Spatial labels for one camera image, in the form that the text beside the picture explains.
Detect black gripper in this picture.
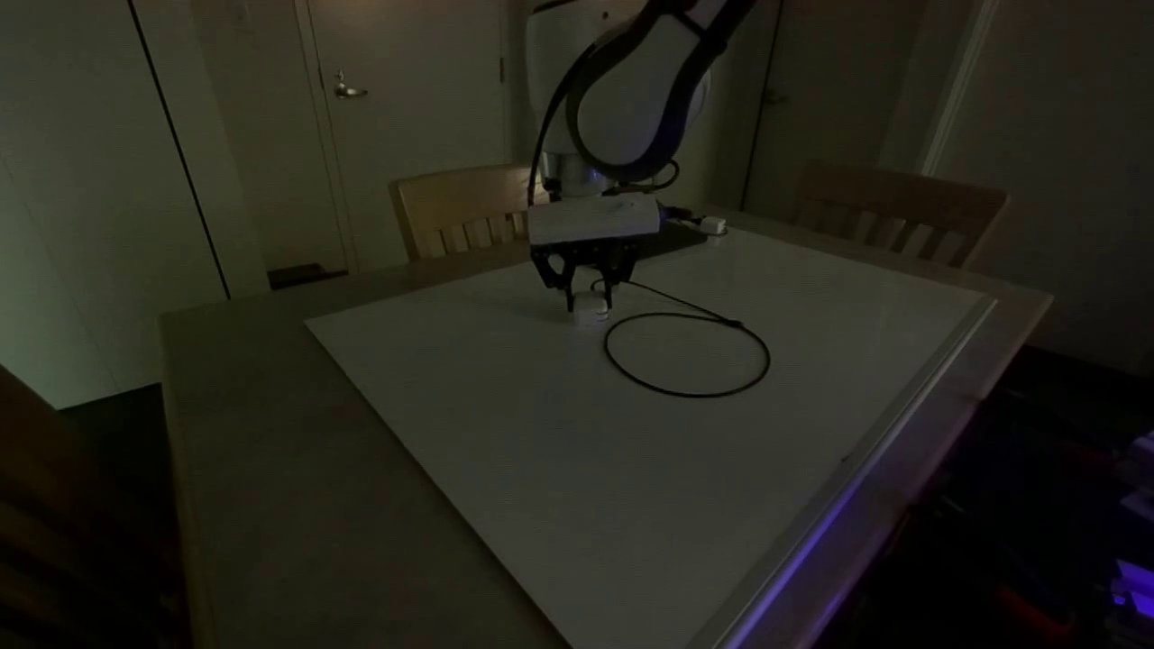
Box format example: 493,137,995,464
528,234,660,316

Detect black charger cable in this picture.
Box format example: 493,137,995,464
600,278,775,403

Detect white robot base blue lights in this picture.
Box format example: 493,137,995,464
1104,426,1154,629

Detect black closed laptop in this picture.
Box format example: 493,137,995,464
626,212,715,262

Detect white table mat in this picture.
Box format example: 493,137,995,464
305,225,1003,649

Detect white closet door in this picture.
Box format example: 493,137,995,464
681,0,787,220

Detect white room door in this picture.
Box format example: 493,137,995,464
294,0,521,272

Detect small black floor box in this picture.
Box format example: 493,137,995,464
265,260,353,293

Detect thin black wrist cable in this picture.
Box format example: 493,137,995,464
600,160,687,201

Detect thick black arm hose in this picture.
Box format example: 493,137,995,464
523,0,678,220

